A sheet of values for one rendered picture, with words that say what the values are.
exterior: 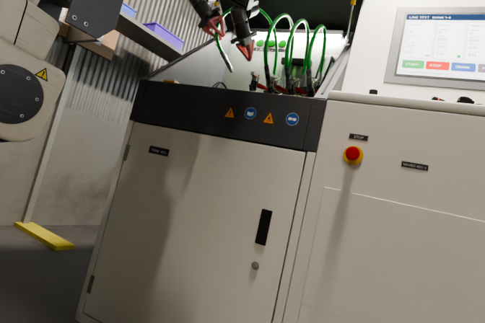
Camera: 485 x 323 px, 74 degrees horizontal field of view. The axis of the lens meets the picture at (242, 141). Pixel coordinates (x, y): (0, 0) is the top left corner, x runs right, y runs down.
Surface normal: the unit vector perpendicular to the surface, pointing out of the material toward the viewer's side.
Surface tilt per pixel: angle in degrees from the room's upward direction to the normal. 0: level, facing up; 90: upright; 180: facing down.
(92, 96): 90
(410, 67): 76
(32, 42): 90
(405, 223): 90
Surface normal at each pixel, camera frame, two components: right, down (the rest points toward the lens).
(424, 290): -0.36, -0.19
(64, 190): 0.83, 0.13
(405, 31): -0.30, -0.41
